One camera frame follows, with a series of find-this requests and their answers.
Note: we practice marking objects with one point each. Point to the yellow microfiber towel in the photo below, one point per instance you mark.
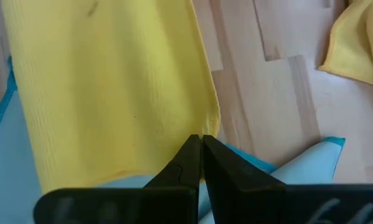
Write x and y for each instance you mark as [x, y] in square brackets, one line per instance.
[357, 46]
[105, 87]

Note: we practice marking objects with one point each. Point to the light blue teal-edged towel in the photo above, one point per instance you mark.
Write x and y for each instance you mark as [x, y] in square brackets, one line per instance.
[8, 161]

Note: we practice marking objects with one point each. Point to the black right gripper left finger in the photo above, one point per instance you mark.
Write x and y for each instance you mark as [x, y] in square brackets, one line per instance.
[173, 202]

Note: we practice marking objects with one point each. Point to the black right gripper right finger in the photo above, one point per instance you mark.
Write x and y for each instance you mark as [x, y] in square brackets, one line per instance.
[251, 202]

